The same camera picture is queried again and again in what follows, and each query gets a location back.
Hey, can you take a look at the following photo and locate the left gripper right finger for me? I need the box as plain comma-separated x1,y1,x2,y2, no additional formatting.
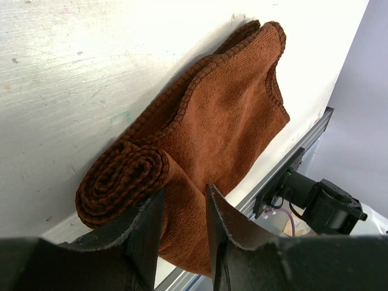
206,184,387,290

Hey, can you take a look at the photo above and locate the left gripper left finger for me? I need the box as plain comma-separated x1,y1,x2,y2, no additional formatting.
1,190,164,290

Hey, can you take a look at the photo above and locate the brown towel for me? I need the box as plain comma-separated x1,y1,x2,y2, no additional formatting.
75,20,290,276

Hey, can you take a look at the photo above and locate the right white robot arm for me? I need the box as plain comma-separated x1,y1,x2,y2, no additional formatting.
280,170,387,235

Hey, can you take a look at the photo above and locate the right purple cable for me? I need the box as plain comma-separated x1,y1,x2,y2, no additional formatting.
266,207,301,238

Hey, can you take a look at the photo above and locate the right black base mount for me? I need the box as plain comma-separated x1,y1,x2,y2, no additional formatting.
253,147,305,218

